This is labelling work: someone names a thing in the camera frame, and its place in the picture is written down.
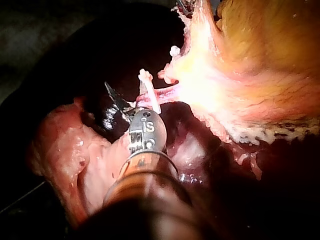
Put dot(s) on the right arm instrument jaw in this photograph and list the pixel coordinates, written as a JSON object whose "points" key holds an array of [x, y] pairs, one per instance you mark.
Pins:
{"points": [[117, 101], [143, 90]]}

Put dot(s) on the right arm instrument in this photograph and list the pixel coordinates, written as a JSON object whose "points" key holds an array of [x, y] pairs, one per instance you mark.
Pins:
{"points": [[147, 135]]}

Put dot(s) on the dark right arm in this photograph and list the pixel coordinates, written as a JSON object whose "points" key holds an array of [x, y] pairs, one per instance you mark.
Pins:
{"points": [[150, 190]]}

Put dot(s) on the thin tube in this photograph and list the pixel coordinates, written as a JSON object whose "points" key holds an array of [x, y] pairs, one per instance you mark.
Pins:
{"points": [[165, 95]]}

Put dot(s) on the white clip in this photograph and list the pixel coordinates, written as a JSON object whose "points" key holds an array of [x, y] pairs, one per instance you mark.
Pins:
{"points": [[174, 51], [152, 93]]}

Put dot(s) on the pale fatty tissue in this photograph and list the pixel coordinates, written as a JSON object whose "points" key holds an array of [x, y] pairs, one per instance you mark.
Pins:
{"points": [[65, 150]]}

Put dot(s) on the dark red liver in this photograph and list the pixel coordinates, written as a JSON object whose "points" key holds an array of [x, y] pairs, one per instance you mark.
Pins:
{"points": [[225, 162]]}

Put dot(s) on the gallbladder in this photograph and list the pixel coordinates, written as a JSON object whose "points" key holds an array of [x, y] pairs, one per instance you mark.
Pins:
{"points": [[250, 62]]}

